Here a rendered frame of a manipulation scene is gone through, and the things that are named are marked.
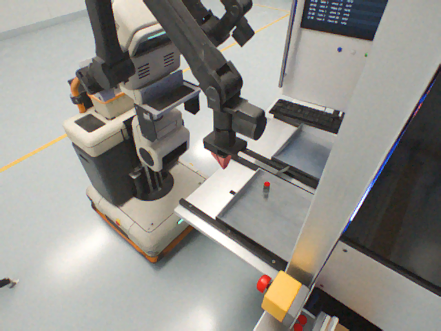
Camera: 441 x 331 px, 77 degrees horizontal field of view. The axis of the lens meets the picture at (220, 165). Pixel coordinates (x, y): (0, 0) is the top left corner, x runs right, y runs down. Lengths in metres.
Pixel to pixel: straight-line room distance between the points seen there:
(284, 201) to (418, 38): 0.72
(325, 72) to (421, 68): 1.20
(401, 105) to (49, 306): 1.88
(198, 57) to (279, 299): 0.52
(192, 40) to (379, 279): 0.55
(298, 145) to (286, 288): 0.67
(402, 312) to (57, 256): 1.86
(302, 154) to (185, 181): 0.91
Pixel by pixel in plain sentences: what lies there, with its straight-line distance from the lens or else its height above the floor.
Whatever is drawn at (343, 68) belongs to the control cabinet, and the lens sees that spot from 1.50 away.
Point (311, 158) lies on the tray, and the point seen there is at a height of 0.88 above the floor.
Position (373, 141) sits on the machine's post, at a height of 1.41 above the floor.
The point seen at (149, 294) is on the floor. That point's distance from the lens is 1.78.
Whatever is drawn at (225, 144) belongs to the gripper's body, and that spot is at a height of 1.18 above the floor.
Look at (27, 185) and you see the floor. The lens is 2.62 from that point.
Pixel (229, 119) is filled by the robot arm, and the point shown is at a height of 1.26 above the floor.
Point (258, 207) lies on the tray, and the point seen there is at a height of 0.88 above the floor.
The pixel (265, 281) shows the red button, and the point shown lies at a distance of 0.67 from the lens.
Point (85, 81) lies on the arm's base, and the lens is 1.04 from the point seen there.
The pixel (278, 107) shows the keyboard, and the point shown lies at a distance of 1.49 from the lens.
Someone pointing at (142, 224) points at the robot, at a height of 0.28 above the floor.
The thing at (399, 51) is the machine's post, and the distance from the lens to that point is 0.34.
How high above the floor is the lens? 1.63
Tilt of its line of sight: 45 degrees down
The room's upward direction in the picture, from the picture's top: straight up
